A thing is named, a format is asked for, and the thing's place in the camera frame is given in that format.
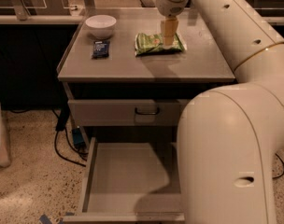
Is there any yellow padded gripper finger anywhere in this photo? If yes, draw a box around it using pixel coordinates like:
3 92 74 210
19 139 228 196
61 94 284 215
161 17 178 46

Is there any green jalapeno chip bag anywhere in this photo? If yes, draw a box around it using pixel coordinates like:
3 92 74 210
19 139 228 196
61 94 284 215
135 33 187 56

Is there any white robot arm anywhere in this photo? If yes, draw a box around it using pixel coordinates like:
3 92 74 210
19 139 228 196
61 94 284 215
154 0 284 224

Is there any grey drawer cabinet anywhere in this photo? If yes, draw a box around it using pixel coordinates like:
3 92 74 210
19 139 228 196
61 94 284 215
59 8 234 143

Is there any grey top drawer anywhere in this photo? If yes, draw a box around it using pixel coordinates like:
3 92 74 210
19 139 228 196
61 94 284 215
68 99 189 126

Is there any open grey middle drawer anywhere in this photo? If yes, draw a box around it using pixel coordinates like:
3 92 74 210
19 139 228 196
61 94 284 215
64 139 185 224

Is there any white bowl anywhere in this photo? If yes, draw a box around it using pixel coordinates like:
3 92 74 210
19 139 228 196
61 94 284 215
85 15 117 39

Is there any dark blue snack packet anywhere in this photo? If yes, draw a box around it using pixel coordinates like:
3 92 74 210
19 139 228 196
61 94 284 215
92 41 110 59

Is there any blue power box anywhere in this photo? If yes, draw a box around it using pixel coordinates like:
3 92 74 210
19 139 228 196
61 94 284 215
72 128 85 148

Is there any black drawer handle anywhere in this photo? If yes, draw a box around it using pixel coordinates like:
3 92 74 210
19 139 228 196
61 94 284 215
135 107 161 116

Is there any black floor cable left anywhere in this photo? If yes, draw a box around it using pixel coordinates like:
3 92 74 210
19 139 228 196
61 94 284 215
51 109 89 168

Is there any black floor cable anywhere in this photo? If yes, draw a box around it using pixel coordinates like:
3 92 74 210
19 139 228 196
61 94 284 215
272 152 284 181
51 109 89 168

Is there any black floor cable right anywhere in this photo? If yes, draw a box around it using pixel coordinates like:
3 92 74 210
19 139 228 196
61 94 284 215
272 152 284 181

